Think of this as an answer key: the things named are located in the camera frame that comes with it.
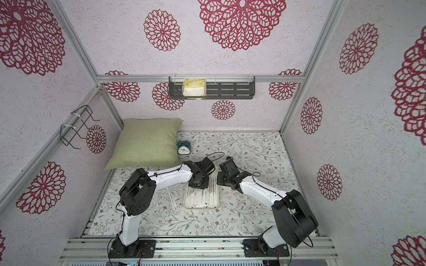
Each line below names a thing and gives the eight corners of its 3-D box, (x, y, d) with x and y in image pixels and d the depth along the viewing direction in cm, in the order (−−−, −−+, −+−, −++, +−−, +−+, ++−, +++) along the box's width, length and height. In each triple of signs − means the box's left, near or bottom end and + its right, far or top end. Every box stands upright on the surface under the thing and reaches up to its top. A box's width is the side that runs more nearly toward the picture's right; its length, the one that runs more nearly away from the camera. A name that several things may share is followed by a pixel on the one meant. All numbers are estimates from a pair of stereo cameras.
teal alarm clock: (178, 155, 110) (176, 147, 103) (179, 149, 113) (177, 140, 106) (190, 155, 110) (189, 147, 103) (191, 149, 113) (189, 140, 106)
